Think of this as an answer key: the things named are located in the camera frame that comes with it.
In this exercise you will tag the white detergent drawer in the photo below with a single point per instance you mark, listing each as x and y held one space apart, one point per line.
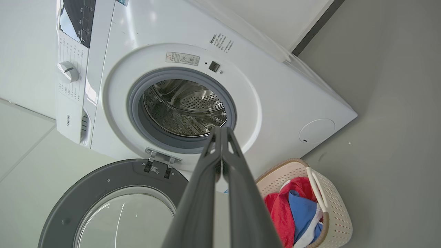
69 120

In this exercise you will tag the black round washer door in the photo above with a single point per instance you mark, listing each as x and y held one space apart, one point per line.
69 206

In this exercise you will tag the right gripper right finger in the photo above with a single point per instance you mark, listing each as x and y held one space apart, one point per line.
248 213

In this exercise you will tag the blue and white garment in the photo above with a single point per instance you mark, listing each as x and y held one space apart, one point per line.
303 213

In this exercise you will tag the round white filter cover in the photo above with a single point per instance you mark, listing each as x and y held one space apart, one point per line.
317 131

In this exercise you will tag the white lattice laundry basket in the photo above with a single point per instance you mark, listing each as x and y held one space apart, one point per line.
337 213

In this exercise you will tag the black door latch socket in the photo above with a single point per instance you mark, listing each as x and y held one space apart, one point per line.
214 66

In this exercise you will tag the white control knob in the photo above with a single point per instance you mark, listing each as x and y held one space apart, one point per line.
68 71

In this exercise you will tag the black control display panel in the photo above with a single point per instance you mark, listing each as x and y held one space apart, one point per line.
77 20

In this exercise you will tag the red garment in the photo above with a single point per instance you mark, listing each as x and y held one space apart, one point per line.
280 213

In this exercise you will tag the white front-load washing machine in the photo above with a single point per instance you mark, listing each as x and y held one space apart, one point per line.
275 103

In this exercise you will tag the perforated steel drum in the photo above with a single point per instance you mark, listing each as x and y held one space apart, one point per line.
186 113

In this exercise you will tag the white warning sticker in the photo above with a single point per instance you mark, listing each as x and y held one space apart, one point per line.
182 59

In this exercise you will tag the door hinge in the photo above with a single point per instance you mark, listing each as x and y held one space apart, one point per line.
162 156

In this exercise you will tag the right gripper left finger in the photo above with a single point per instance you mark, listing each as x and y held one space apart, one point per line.
196 213

